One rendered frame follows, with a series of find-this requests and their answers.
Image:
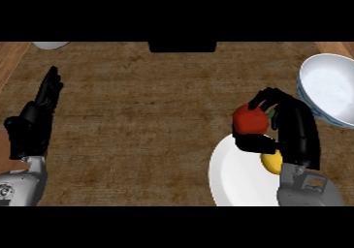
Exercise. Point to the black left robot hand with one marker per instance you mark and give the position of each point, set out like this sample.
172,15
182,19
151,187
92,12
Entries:
32,122

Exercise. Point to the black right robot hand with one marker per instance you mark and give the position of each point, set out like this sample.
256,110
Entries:
297,132

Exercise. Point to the red bell pepper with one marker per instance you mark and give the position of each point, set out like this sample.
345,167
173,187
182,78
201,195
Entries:
249,120

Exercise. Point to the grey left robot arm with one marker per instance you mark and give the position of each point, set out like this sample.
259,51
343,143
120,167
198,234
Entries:
19,185

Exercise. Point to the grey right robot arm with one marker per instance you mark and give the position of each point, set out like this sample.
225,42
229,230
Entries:
305,189

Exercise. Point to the white bowl with blue rim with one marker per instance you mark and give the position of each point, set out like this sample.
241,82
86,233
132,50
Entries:
331,90

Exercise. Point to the white plate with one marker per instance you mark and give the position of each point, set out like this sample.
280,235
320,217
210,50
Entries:
241,177

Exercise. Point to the yellow lemon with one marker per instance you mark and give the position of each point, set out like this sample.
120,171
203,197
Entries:
272,162

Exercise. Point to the pale grey round object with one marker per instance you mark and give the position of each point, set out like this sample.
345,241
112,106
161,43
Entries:
50,45

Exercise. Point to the brown woven placemat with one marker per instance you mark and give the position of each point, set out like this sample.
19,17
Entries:
173,122

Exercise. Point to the black box-shaped object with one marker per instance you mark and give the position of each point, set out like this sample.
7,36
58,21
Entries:
182,46

